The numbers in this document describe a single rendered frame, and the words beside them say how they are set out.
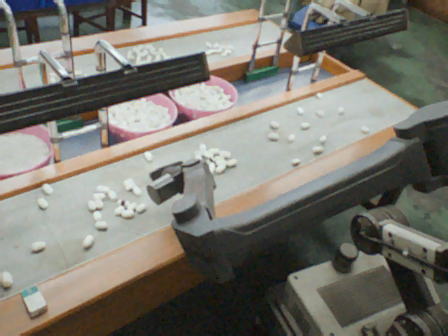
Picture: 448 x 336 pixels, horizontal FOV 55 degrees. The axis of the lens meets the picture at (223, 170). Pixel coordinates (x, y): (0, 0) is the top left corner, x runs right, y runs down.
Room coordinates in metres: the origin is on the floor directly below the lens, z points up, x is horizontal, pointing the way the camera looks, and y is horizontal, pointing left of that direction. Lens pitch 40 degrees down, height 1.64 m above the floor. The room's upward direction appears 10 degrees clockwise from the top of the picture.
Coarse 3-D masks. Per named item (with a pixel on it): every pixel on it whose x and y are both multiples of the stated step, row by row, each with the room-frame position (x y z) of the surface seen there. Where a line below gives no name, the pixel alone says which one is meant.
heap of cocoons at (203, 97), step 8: (184, 88) 1.50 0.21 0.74; (192, 88) 1.53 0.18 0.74; (200, 88) 1.52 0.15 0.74; (208, 88) 1.54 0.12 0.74; (216, 88) 1.55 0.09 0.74; (176, 96) 1.44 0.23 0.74; (184, 96) 1.45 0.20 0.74; (192, 96) 1.46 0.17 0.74; (200, 96) 1.47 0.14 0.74; (208, 96) 1.48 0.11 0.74; (216, 96) 1.48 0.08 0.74; (224, 96) 1.50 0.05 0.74; (184, 104) 1.40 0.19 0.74; (192, 104) 1.40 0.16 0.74; (200, 104) 1.41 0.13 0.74; (208, 104) 1.44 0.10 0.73; (216, 104) 1.44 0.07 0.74; (224, 104) 1.44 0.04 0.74
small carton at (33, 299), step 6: (30, 288) 0.50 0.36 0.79; (36, 288) 0.50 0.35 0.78; (24, 294) 0.48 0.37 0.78; (30, 294) 0.49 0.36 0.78; (36, 294) 0.49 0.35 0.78; (24, 300) 0.47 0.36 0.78; (30, 300) 0.47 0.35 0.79; (36, 300) 0.48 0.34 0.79; (42, 300) 0.48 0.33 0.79; (30, 306) 0.46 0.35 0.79; (36, 306) 0.46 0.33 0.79; (42, 306) 0.47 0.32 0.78; (30, 312) 0.45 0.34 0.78; (36, 312) 0.45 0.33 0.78
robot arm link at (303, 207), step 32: (416, 128) 0.51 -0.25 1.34; (384, 160) 0.48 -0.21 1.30; (416, 160) 0.48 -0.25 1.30; (288, 192) 0.46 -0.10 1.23; (320, 192) 0.44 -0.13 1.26; (352, 192) 0.44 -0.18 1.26; (384, 192) 0.46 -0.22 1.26; (192, 224) 0.41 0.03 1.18; (224, 224) 0.40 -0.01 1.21; (256, 224) 0.40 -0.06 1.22; (288, 224) 0.40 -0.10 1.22; (192, 256) 0.39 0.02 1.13; (224, 256) 0.36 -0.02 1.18
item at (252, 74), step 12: (264, 0) 1.78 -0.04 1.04; (288, 0) 1.88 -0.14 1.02; (288, 12) 1.89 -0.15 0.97; (252, 48) 1.78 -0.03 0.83; (276, 48) 1.89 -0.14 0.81; (252, 60) 1.78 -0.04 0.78; (276, 60) 1.88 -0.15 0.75; (252, 72) 1.79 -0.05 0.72; (264, 72) 1.84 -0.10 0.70; (276, 72) 1.90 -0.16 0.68
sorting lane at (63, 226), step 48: (336, 96) 1.66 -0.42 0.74; (384, 96) 1.74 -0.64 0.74; (192, 144) 1.16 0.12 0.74; (240, 144) 1.21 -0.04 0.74; (288, 144) 1.26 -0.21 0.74; (336, 144) 1.31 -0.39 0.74; (96, 192) 0.86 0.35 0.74; (144, 192) 0.89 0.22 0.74; (240, 192) 0.97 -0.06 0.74; (0, 240) 0.64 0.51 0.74; (48, 240) 0.67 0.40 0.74; (96, 240) 0.69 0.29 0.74; (0, 288) 0.51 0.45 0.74
